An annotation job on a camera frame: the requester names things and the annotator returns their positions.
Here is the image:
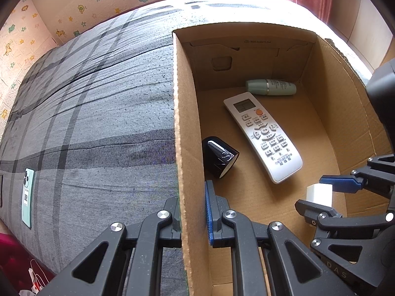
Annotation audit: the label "beige wardrobe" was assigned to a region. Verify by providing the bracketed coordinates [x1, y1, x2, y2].
[327, 0, 395, 71]

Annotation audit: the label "small white charger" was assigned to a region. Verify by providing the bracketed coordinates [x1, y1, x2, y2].
[306, 184, 334, 207]

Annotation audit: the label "white cables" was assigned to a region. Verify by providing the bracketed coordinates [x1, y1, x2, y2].
[28, 259, 47, 293]

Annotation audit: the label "grey plaid bedsheet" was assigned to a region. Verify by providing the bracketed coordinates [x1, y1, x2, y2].
[0, 0, 375, 296]

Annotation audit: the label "green smartphone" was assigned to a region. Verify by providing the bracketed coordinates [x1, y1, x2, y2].
[21, 168, 36, 229]

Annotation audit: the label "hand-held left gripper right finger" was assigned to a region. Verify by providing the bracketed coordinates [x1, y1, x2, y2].
[204, 180, 355, 296]

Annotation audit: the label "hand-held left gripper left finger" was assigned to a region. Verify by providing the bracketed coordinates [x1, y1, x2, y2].
[40, 196, 182, 296]

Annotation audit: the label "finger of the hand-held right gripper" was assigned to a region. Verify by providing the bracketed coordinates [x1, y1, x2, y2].
[295, 199, 395, 288]
[320, 154, 395, 198]

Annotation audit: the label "black cup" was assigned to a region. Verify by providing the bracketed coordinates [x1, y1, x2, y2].
[202, 136, 240, 179]

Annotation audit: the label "cardboard box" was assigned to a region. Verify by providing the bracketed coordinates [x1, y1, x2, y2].
[172, 21, 389, 296]

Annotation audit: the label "pale green bottle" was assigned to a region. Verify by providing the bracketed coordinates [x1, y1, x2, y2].
[246, 79, 297, 96]

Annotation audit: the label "white remote control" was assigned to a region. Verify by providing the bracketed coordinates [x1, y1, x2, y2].
[223, 92, 303, 184]

